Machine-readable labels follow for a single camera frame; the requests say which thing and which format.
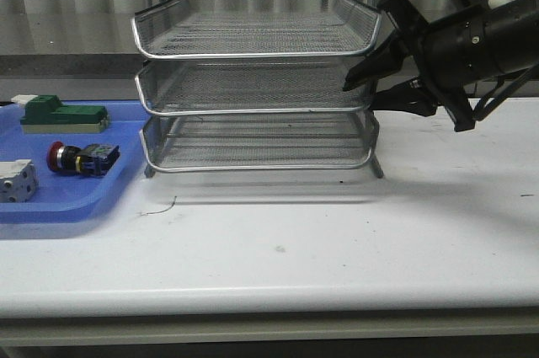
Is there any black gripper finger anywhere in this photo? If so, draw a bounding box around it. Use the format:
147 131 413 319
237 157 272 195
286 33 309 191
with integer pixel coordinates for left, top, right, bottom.
369 79 438 117
343 31 409 92

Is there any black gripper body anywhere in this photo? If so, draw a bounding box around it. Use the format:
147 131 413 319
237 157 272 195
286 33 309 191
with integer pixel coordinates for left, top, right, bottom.
377 0 495 132

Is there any red emergency stop button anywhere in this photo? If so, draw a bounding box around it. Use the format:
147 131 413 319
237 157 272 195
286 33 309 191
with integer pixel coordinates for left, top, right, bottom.
46 141 120 177

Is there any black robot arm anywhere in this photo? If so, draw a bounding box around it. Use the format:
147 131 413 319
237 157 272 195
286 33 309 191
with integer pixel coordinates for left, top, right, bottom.
343 0 538 131

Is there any steel back counter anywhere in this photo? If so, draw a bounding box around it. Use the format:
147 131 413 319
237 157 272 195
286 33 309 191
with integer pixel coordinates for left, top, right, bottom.
1 13 143 102

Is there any green terminal block component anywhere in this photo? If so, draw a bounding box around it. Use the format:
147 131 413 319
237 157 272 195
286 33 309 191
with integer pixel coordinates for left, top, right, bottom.
11 94 110 134

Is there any blue plastic tray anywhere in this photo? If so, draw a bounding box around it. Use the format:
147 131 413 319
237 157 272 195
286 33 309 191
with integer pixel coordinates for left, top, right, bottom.
1 100 147 223

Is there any white electrical block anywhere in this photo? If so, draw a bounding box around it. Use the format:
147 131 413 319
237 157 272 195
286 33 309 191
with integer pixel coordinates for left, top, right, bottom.
1 159 39 203

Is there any thin wire scrap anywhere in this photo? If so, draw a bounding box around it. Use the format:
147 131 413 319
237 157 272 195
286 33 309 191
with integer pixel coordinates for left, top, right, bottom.
139 196 178 216

